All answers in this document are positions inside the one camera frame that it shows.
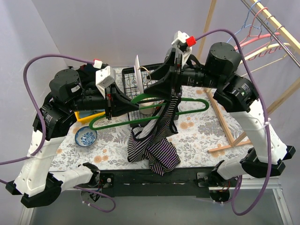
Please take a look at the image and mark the thick pink hanger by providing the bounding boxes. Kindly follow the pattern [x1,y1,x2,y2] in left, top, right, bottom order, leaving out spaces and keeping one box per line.
[239,18,274,56]

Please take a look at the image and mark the white plate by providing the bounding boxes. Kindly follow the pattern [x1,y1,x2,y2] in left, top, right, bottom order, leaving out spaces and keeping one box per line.
[134,55,144,94]

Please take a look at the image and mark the aluminium frame rail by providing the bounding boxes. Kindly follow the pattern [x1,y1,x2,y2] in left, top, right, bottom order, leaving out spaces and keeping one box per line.
[20,178,293,225]

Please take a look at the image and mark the yellow plastic tray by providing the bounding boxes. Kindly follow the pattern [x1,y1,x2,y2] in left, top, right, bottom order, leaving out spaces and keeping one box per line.
[75,112,105,124]

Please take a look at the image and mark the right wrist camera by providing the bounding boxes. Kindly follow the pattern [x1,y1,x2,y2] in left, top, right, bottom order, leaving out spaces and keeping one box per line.
[171,31,196,68]

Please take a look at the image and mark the floral table mat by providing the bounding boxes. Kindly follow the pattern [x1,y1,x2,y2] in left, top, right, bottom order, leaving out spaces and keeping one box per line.
[50,65,256,170]

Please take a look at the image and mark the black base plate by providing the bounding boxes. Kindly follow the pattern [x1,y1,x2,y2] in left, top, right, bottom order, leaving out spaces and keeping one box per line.
[93,167,235,199]

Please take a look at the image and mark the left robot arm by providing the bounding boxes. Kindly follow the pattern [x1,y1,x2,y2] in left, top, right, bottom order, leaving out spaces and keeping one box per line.
[6,69,138,208]

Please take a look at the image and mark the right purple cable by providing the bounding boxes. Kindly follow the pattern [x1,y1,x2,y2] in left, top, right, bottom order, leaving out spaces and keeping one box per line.
[194,29,272,216]

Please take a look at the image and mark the blue white patterned bowl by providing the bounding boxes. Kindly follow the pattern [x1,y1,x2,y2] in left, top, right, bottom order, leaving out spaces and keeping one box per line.
[75,126,98,147]

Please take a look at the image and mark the teal tank top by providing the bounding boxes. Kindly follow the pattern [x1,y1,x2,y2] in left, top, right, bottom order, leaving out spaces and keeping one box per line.
[79,110,99,118]

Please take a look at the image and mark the black wire dish rack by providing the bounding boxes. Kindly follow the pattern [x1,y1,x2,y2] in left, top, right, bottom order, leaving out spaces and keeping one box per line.
[122,62,181,128]

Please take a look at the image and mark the black tank top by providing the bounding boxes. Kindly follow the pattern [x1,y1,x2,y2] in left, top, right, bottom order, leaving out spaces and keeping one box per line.
[76,64,97,83]

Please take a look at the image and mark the blue wire hanger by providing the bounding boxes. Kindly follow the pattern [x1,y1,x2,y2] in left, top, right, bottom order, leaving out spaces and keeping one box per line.
[235,3,256,35]

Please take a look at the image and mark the wooden clothes rack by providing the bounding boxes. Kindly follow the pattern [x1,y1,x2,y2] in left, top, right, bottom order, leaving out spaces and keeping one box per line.
[204,0,300,153]

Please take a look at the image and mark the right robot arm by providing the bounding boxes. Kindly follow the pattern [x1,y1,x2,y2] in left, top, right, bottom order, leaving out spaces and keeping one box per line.
[145,42,295,186]

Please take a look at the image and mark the thin pink wire hanger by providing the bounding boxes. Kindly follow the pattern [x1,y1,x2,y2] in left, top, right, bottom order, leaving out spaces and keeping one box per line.
[248,7,269,39]

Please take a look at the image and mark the white ceramic cup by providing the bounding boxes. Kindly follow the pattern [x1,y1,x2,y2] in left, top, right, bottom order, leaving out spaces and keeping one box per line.
[139,97,155,115]

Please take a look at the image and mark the green hanger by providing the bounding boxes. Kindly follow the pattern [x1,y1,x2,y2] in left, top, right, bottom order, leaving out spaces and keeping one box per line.
[89,94,210,130]

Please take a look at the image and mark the striped tank top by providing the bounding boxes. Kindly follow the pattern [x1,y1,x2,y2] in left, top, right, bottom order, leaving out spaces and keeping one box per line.
[127,97,181,176]

